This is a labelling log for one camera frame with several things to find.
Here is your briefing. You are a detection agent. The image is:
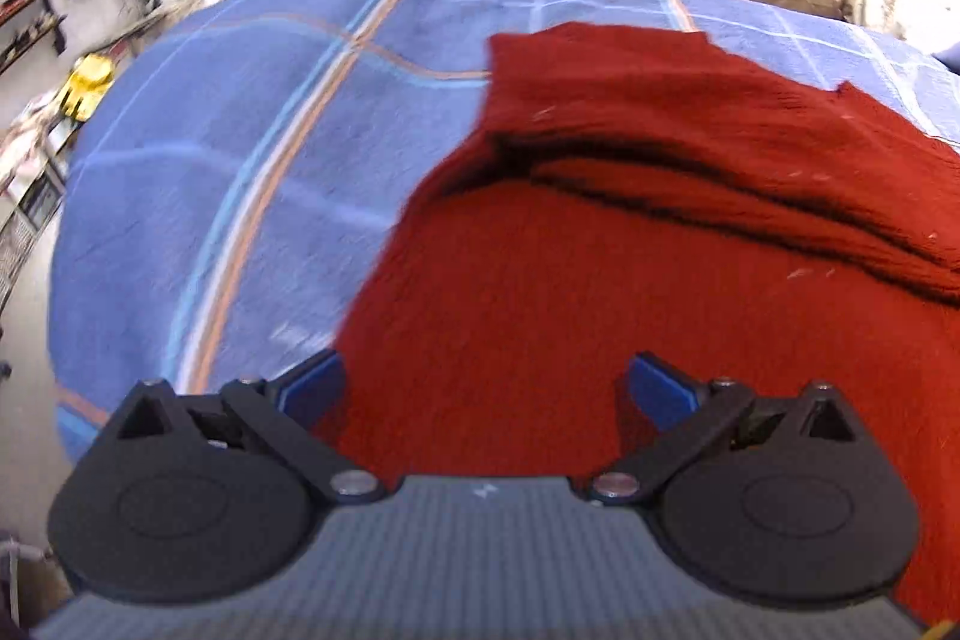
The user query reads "yellow toy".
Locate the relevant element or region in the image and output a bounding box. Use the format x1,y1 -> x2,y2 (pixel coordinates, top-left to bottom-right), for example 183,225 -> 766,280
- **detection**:
58,53 -> 119,121

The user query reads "blue plaid bed sheet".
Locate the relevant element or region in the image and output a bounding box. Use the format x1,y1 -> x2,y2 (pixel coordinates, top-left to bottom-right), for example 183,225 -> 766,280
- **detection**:
46,0 -> 960,461

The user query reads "red knit sweater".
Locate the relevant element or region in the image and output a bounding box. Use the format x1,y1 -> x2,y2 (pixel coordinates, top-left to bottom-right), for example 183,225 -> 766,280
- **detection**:
313,21 -> 960,622

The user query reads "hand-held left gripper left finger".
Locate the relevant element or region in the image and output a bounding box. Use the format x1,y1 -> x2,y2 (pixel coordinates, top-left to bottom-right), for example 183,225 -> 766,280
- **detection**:
97,347 -> 387,506

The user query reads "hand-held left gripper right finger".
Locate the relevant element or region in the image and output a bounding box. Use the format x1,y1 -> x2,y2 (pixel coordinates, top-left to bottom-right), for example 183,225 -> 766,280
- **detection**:
587,351 -> 878,506

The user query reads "floral table cover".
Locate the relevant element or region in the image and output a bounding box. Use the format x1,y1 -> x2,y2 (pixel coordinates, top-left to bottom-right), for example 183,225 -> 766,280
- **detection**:
0,89 -> 80,221

